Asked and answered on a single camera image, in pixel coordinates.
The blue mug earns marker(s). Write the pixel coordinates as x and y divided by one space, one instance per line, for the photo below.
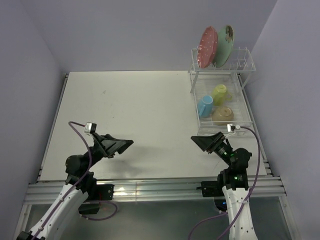
205 106

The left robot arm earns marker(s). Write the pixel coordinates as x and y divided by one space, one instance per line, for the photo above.
80 186

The aluminium rail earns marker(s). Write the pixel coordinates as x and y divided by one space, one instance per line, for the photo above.
157 189

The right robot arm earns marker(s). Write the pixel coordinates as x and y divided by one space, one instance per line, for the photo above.
240 224

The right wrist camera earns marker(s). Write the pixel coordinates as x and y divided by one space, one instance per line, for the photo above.
232 129

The green floral plate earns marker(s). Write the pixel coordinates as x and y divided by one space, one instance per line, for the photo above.
225 44

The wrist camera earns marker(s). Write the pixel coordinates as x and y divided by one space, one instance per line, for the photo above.
232 129
90 128

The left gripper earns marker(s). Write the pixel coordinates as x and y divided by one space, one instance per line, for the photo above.
107 145

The white wire dish rack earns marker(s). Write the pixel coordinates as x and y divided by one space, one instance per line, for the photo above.
203 81

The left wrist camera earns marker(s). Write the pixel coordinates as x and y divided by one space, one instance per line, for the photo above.
90 128

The beige bowl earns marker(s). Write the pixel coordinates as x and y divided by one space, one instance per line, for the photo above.
222 116

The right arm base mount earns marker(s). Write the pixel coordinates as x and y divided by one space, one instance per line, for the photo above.
234 192

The yellow mug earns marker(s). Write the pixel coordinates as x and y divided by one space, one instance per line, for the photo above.
220 95

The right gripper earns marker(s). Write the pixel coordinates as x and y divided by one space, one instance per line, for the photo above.
207 142

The pink polka dot plate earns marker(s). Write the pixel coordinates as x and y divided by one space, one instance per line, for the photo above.
207 47

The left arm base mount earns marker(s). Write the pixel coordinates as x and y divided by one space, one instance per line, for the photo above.
102 192

